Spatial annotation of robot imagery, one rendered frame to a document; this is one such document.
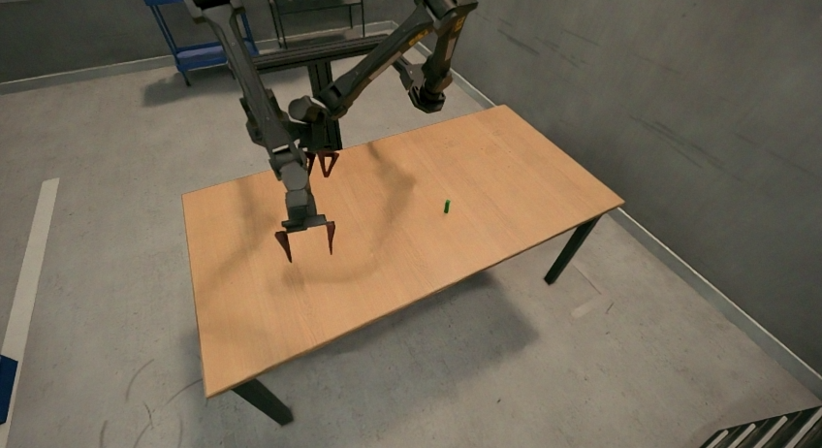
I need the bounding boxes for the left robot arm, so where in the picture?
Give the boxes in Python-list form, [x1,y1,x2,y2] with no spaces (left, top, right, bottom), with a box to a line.
[281,0,478,144]

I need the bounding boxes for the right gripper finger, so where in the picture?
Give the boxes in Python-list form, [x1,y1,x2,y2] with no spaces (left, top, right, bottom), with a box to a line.
[326,223,335,255]
[274,233,292,263]

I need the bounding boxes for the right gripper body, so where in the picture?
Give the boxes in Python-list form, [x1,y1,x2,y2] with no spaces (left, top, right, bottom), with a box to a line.
[275,214,335,234]

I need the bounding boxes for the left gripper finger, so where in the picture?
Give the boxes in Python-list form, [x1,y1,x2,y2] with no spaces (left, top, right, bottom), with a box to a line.
[317,151,339,177]
[305,153,316,176]

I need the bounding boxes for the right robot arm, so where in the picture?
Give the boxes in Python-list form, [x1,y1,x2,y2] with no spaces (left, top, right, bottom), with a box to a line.
[184,0,318,220]

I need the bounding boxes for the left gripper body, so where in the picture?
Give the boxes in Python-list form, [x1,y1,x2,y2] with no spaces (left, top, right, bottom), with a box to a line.
[298,125,335,154]

